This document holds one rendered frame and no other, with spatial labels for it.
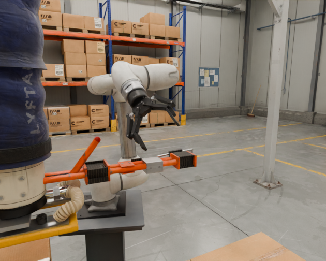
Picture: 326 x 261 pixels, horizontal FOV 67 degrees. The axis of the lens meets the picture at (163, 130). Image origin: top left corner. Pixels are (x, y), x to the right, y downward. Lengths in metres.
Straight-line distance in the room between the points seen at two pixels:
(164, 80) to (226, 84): 11.34
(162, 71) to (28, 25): 0.51
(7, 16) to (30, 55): 0.10
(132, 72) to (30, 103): 0.40
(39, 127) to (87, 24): 7.52
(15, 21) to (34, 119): 0.26
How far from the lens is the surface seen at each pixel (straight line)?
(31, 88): 0.80
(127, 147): 1.62
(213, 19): 12.08
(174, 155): 1.00
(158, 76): 1.03
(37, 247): 1.13
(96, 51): 8.18
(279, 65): 3.98
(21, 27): 0.79
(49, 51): 9.31
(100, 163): 0.95
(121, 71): 1.00
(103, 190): 1.62
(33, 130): 0.80
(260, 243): 1.86
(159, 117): 8.98
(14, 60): 0.77
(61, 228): 0.84
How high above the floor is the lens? 1.56
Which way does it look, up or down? 11 degrees down
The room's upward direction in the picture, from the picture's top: straight up
